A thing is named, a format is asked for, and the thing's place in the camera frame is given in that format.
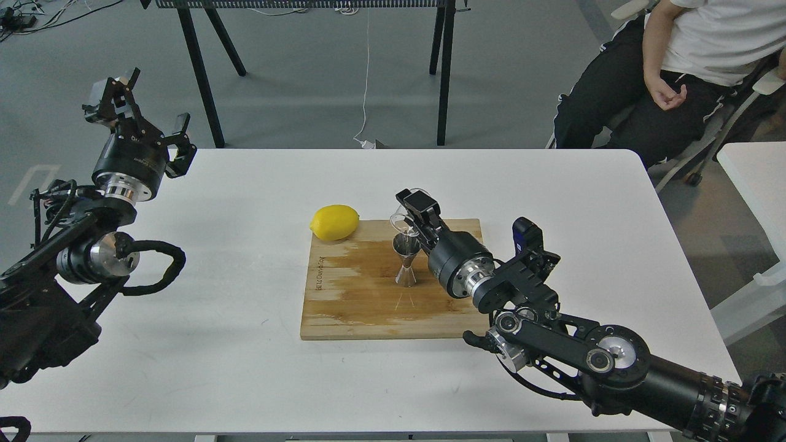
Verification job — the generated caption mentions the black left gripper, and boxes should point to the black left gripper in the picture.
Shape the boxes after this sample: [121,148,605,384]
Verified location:
[82,68,197,201]

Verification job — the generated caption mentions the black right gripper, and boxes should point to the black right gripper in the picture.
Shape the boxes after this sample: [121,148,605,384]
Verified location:
[395,188,495,299]

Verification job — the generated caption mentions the steel double jigger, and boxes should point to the steel double jigger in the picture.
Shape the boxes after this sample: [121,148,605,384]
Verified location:
[391,233,421,287]

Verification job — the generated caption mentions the small clear glass cup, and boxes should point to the small clear glass cup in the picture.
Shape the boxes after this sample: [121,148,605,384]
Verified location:
[389,188,430,234]

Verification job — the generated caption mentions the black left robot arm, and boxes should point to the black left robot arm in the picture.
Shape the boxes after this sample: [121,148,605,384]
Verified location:
[1,68,197,387]

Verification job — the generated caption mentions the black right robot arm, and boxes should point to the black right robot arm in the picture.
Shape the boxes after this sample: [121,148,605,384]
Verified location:
[396,188,785,441]

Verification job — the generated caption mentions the yellow lemon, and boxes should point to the yellow lemon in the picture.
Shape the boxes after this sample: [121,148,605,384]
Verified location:
[309,204,360,241]

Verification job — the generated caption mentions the wooden cutting board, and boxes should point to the wooden cutting board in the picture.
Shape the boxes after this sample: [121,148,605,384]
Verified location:
[300,219,488,341]

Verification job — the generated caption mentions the seated person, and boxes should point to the seated person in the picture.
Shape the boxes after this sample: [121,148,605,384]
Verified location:
[553,1,785,168]

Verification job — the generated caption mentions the white side table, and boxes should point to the white side table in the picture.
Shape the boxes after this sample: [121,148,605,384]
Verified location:
[710,142,785,345]

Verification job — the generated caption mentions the white hanging cable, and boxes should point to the white hanging cable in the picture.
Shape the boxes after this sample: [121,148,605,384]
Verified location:
[352,9,383,150]

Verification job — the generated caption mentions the floor cables bundle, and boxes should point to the floor cables bundle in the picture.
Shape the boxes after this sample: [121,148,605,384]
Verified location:
[0,0,126,44]

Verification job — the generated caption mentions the black metal frame table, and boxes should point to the black metal frame table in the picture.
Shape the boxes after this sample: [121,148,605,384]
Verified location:
[140,0,471,149]

